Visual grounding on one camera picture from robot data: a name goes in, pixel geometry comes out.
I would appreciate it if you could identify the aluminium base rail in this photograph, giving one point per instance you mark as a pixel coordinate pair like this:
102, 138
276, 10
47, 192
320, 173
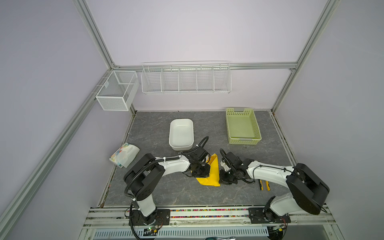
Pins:
198, 217

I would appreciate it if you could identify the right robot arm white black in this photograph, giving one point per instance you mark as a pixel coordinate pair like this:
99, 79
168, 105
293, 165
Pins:
307, 192

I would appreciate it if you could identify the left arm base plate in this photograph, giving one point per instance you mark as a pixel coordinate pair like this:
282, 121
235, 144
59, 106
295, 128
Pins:
158, 217

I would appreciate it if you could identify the yellow black pliers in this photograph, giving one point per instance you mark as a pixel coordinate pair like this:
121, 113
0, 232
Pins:
264, 185

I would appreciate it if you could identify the green perforated plastic basket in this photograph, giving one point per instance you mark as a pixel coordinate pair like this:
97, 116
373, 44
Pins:
242, 126

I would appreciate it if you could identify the white mesh box basket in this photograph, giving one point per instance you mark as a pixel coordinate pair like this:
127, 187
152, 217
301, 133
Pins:
118, 91

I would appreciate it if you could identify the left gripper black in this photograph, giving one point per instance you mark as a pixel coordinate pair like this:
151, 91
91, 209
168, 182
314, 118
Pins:
205, 174

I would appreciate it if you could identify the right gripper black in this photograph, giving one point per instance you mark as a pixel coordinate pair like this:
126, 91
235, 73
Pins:
222, 178

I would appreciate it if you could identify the white wire wall rack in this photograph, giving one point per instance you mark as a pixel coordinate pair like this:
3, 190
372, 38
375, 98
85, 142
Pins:
186, 77

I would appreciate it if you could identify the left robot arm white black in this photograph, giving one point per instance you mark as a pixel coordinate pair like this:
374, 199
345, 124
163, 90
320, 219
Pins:
142, 178

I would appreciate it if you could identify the yellow paper napkin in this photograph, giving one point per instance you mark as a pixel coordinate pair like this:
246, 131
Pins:
214, 175

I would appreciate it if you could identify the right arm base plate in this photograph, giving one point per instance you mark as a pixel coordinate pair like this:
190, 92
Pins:
260, 216

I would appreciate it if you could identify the white oval plastic tub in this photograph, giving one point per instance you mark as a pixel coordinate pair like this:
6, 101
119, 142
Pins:
181, 137

